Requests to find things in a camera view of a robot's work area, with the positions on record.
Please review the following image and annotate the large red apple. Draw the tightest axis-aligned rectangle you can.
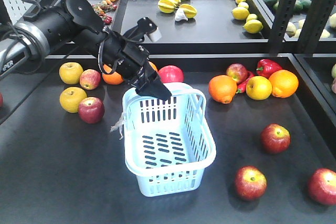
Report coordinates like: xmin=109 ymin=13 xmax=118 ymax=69
xmin=158 ymin=65 xmax=184 ymax=83

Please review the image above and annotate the orange left of pair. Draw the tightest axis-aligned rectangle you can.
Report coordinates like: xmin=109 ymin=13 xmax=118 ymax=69
xmin=102 ymin=72 xmax=124 ymax=85

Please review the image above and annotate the cherry tomato vine cluster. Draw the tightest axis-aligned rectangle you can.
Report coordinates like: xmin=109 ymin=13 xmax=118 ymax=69
xmin=91 ymin=0 xmax=119 ymax=25

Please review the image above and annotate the white garlic bulb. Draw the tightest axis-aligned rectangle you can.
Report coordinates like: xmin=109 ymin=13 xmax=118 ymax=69
xmin=174 ymin=8 xmax=188 ymax=22

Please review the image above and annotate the yellow apple front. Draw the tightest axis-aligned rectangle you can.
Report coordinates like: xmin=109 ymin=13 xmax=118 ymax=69
xmin=59 ymin=87 xmax=87 ymax=113

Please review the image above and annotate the red chili pepper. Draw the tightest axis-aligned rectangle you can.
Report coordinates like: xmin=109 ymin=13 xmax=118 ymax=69
xmin=236 ymin=71 xmax=255 ymax=93

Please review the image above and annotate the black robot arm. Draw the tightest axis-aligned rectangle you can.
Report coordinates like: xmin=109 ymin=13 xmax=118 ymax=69
xmin=1 ymin=0 xmax=171 ymax=101

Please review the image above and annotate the red apple at corner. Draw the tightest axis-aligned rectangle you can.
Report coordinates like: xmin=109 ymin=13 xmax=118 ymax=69
xmin=0 ymin=93 xmax=3 ymax=108

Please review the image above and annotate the pink red apple near pepper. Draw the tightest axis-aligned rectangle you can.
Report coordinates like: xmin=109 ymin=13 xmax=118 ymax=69
xmin=226 ymin=63 xmax=248 ymax=84

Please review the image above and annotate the orange right of pair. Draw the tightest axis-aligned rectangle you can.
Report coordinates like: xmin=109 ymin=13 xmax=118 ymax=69
xmin=149 ymin=61 xmax=158 ymax=72

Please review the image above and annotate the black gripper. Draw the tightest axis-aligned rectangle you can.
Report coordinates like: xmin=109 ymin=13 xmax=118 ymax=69
xmin=98 ymin=17 xmax=172 ymax=101

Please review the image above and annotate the orange with navel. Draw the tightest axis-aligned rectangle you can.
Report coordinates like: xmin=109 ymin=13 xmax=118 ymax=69
xmin=208 ymin=75 xmax=237 ymax=104

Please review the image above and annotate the light blue plastic basket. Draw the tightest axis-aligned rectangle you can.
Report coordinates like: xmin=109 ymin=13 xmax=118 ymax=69
xmin=111 ymin=82 xmax=216 ymax=197

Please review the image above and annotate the orange beside pepper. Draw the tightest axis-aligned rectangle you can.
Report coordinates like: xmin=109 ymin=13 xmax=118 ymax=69
xmin=268 ymin=70 xmax=299 ymax=98

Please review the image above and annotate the orange of pair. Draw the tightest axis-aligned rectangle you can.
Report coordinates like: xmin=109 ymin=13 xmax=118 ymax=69
xmin=149 ymin=61 xmax=158 ymax=72
xmin=102 ymin=72 xmax=124 ymax=85

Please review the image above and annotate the red green apple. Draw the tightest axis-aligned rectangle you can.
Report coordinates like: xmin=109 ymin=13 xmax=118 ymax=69
xmin=308 ymin=168 xmax=335 ymax=206
xmin=234 ymin=166 xmax=267 ymax=201
xmin=260 ymin=123 xmax=291 ymax=154

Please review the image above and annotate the red bell pepper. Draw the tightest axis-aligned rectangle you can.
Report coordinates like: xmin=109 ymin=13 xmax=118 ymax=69
xmin=256 ymin=59 xmax=282 ymax=79

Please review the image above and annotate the yellow apple back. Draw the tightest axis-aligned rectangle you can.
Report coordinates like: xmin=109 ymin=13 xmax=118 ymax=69
xmin=59 ymin=62 xmax=83 ymax=84

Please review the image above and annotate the dark red apple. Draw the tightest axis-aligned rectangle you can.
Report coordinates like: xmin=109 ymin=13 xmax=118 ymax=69
xmin=78 ymin=97 xmax=105 ymax=124

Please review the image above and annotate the red green apple upper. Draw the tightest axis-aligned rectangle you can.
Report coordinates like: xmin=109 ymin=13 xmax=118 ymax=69
xmin=260 ymin=123 xmax=291 ymax=154

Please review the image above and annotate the small pink red apple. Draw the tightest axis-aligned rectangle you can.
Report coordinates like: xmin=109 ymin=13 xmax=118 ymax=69
xmin=79 ymin=69 xmax=101 ymax=90

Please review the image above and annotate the black wooden display stand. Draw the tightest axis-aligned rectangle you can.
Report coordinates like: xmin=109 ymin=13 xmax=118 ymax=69
xmin=1 ymin=0 xmax=335 ymax=223

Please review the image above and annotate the yellow round fruit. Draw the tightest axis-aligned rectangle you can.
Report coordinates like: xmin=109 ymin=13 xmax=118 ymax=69
xmin=246 ymin=76 xmax=272 ymax=101

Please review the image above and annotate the yellow apple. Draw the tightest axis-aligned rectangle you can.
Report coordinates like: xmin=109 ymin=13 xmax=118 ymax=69
xmin=59 ymin=87 xmax=87 ymax=113
xmin=59 ymin=62 xmax=83 ymax=84

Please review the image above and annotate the red green apple lower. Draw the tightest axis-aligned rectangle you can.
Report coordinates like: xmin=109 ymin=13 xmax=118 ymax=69
xmin=308 ymin=168 xmax=335 ymax=206

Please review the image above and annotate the red green apple left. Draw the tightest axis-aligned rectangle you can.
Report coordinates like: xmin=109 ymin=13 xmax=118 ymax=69
xmin=234 ymin=166 xmax=267 ymax=201

